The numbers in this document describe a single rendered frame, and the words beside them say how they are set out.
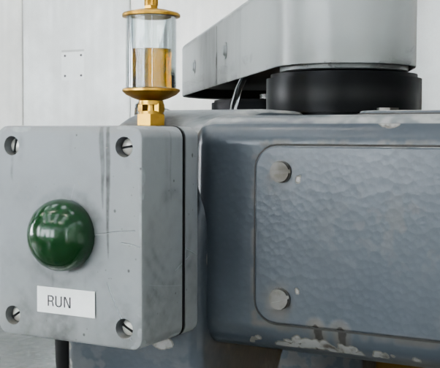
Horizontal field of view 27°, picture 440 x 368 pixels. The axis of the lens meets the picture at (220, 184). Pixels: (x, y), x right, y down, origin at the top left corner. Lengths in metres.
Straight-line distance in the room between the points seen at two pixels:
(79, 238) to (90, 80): 6.52
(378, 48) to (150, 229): 0.19
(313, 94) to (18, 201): 0.18
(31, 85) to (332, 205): 6.88
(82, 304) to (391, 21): 0.24
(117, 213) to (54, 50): 6.75
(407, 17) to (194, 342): 0.22
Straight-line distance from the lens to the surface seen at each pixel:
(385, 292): 0.38
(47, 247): 0.37
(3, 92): 7.42
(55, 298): 0.39
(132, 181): 0.36
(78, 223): 0.37
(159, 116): 0.45
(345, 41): 0.50
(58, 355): 0.48
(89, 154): 0.38
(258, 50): 0.58
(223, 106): 0.89
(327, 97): 0.50
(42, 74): 7.17
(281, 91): 0.52
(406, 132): 0.37
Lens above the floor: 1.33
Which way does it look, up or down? 3 degrees down
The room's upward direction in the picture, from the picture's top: straight up
